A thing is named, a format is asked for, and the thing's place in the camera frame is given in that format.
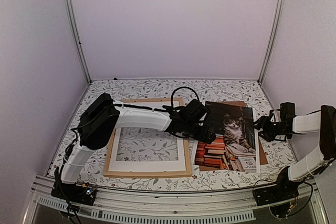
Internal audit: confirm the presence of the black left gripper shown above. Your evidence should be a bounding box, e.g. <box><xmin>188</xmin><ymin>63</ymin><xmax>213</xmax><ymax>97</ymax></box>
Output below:
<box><xmin>183</xmin><ymin>122</ymin><xmax>216</xmax><ymax>146</ymax></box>

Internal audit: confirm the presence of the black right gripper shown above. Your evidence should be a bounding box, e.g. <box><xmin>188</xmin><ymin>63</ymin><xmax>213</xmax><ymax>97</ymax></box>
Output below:
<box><xmin>251</xmin><ymin>116</ymin><xmax>286</xmax><ymax>142</ymax></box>

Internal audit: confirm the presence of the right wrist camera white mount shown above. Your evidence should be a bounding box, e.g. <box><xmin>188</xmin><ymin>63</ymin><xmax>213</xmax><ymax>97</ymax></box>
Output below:
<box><xmin>269</xmin><ymin>109</ymin><xmax>281</xmax><ymax>123</ymax></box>

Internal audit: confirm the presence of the cat photo white border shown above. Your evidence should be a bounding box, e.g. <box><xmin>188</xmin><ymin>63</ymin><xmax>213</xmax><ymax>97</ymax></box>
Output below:
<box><xmin>103</xmin><ymin>98</ymin><xmax>191</xmax><ymax>178</ymax></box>

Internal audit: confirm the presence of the left aluminium corner post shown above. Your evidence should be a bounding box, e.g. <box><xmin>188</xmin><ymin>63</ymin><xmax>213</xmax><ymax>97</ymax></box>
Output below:
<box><xmin>64</xmin><ymin>0</ymin><xmax>92</xmax><ymax>84</ymax></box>

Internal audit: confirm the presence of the front aluminium rail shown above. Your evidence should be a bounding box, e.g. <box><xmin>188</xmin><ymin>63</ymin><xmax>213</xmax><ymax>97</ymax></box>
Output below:
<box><xmin>23</xmin><ymin>176</ymin><xmax>329</xmax><ymax>223</ymax></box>

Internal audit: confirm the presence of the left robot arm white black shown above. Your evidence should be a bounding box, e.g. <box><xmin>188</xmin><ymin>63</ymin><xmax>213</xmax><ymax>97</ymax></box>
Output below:
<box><xmin>54</xmin><ymin>93</ymin><xmax>215</xmax><ymax>200</ymax></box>

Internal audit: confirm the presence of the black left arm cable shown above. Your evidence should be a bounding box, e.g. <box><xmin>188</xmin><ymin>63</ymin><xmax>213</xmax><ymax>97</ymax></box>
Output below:
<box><xmin>170</xmin><ymin>86</ymin><xmax>200</xmax><ymax>108</ymax></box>

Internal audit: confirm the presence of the aluminium corner post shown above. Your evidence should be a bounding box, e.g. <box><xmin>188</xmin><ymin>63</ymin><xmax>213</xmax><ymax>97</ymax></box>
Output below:
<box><xmin>64</xmin><ymin>0</ymin><xmax>92</xmax><ymax>84</ymax></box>
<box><xmin>258</xmin><ymin>0</ymin><xmax>285</xmax><ymax>85</ymax></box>

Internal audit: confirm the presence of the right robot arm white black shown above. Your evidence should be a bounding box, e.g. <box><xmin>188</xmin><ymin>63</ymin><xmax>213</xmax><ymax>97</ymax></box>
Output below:
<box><xmin>254</xmin><ymin>102</ymin><xmax>335</xmax><ymax>201</ymax></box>

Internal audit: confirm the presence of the right aluminium corner post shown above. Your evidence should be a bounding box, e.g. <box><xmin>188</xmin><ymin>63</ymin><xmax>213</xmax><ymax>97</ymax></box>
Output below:
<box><xmin>258</xmin><ymin>0</ymin><xmax>285</xmax><ymax>85</ymax></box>

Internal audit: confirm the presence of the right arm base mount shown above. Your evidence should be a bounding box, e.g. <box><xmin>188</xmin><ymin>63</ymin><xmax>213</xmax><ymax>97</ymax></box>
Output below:
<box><xmin>253</xmin><ymin>172</ymin><xmax>302</xmax><ymax>206</ymax></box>

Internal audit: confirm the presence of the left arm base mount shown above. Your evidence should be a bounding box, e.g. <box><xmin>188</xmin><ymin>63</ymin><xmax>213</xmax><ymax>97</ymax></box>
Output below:
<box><xmin>51</xmin><ymin>182</ymin><xmax>97</xmax><ymax>206</ymax></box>

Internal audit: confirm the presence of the light wooden picture frame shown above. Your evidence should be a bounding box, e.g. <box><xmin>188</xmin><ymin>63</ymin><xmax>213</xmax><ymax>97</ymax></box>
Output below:
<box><xmin>103</xmin><ymin>97</ymin><xmax>194</xmax><ymax>179</ymax></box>

